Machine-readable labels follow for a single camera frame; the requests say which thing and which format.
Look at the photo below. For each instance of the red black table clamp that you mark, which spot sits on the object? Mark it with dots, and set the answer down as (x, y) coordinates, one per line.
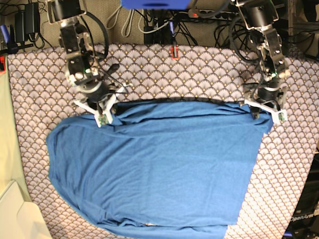
(174, 52)

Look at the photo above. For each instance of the fan-patterned tablecloth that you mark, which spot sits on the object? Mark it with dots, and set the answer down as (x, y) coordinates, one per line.
(42, 97)

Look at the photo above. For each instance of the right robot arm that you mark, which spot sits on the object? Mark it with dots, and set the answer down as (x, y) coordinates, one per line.
(83, 70)

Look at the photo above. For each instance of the white plastic bin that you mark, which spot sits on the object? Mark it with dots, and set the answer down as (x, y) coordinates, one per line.
(20, 219)

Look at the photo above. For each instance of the black power adapter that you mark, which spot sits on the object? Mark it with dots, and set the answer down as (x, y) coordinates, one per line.
(27, 23)

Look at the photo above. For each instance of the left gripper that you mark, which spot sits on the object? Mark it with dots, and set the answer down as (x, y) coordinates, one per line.
(259, 98)

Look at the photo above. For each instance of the black OpenArm case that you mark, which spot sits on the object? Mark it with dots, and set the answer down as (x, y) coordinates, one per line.
(304, 223)

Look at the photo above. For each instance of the blue handled clamp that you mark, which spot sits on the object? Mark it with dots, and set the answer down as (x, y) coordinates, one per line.
(11, 45)

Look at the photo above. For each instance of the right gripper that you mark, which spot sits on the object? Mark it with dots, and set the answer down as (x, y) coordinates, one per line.
(101, 101)

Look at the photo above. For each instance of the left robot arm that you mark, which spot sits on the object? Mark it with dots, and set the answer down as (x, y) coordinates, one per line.
(259, 17)

